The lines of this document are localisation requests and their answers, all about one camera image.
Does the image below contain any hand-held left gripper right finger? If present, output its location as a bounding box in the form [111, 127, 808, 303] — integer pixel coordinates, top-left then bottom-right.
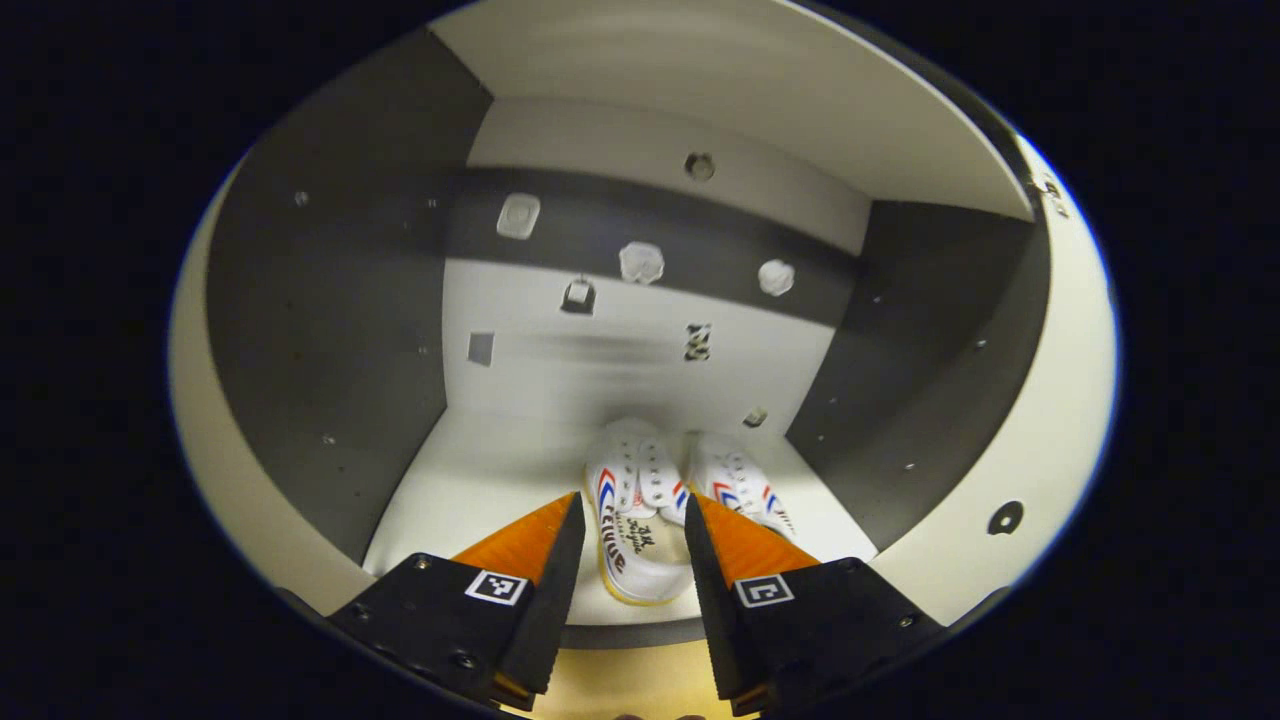
[685, 492, 946, 716]

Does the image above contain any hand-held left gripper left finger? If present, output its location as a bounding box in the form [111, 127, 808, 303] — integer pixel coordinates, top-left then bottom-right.
[330, 492, 586, 711]

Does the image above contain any white striped canvas shoe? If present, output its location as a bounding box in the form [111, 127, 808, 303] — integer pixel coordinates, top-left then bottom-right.
[585, 418, 693, 606]
[690, 432, 798, 541]

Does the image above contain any white cabinet door calendar sticker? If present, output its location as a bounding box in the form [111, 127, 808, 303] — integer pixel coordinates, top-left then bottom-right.
[870, 135, 1119, 626]

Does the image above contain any white and grey shoe cabinet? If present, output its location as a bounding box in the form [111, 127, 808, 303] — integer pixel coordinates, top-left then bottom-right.
[205, 0, 1051, 651]

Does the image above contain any white cabinet shelf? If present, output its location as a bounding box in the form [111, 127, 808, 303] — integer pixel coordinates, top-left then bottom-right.
[430, 0, 1036, 221]

